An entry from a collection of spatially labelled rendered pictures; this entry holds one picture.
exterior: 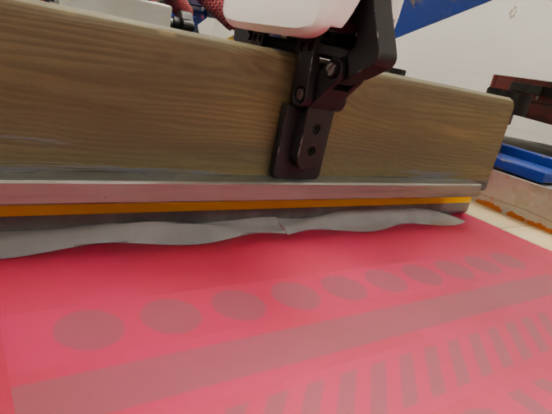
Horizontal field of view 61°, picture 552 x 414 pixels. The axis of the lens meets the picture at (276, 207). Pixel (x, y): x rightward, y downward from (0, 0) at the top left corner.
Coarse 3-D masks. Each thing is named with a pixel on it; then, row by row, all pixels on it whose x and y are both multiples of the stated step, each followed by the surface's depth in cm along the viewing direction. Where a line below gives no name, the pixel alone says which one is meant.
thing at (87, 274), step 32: (32, 256) 20; (64, 256) 20; (96, 256) 21; (128, 256) 21; (160, 256) 22; (192, 256) 22; (224, 256) 23; (256, 256) 24; (288, 256) 25; (0, 288) 17; (32, 288) 17; (64, 288) 18; (96, 288) 18; (128, 288) 19; (160, 288) 19; (192, 288) 20; (0, 352) 14; (0, 384) 13
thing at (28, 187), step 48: (0, 192) 18; (48, 192) 18; (96, 192) 20; (144, 192) 21; (192, 192) 22; (240, 192) 24; (288, 192) 25; (336, 192) 27; (384, 192) 30; (432, 192) 32
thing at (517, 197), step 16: (496, 176) 44; (512, 176) 42; (480, 192) 45; (496, 192) 44; (512, 192) 42; (528, 192) 41; (544, 192) 40; (496, 208) 44; (512, 208) 42; (528, 208) 41; (544, 208) 40; (544, 224) 40
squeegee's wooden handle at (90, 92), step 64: (0, 0) 17; (0, 64) 17; (64, 64) 18; (128, 64) 20; (192, 64) 21; (256, 64) 23; (320, 64) 25; (0, 128) 18; (64, 128) 19; (128, 128) 21; (192, 128) 22; (256, 128) 24; (384, 128) 29; (448, 128) 33
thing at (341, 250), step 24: (456, 216) 39; (312, 240) 28; (336, 240) 28; (360, 240) 29; (384, 240) 30; (408, 240) 31; (432, 240) 32; (456, 240) 33; (480, 240) 34; (504, 240) 35; (336, 264) 25; (360, 264) 26; (528, 264) 31; (456, 360) 19
